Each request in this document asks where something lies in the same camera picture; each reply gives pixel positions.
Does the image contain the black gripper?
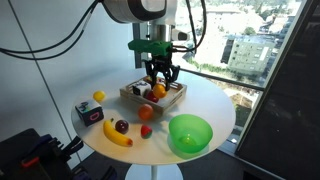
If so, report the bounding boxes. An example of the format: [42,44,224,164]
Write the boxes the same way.
[144,55,182,92]

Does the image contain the yellow-orange toy peach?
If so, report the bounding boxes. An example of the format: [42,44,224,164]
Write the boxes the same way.
[152,83,168,99]

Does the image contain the red toy apple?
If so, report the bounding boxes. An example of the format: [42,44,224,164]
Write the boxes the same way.
[145,90,160,104]

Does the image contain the toy orange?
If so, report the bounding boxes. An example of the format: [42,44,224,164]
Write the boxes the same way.
[137,103,154,121]

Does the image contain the red toy strawberry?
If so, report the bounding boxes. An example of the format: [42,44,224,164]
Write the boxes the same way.
[140,124,153,139]

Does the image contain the dark purple toy plum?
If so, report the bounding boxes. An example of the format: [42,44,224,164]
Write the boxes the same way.
[114,119,130,135]

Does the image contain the yellow toy lemon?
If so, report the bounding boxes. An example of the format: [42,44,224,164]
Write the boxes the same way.
[92,90,106,103]

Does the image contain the green plastic bowl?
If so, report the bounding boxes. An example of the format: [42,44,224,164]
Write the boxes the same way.
[168,113,214,154]

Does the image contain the yellow toy banana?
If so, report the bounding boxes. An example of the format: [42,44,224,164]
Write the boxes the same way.
[102,118,134,148]

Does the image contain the orange-green soft cube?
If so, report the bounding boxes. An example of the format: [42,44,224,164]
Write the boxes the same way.
[143,75,166,88]

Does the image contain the black-white soft cube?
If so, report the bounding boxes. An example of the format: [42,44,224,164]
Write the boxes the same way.
[131,80,152,98]

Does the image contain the wooden slatted tray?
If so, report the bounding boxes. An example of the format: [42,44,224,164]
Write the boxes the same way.
[119,75,188,116]

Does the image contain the white round table base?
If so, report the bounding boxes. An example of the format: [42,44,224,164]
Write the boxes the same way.
[124,163,184,180]

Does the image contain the black side panel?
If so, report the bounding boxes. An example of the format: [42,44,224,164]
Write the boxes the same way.
[234,0,320,180]

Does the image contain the blue spring clamp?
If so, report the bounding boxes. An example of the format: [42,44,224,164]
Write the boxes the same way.
[36,133,84,158]

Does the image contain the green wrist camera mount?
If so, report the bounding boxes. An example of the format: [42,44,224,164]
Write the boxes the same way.
[127,39,174,57]

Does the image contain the dark window frame post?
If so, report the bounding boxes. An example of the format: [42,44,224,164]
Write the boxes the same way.
[132,22,149,69]

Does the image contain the thick black cable loop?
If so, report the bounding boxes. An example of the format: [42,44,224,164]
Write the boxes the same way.
[171,0,208,54]

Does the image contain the dark window rail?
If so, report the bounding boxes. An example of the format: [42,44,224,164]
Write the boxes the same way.
[181,68,265,92]

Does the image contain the thin black cable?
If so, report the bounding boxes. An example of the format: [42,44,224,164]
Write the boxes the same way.
[0,9,96,62]
[0,0,101,56]

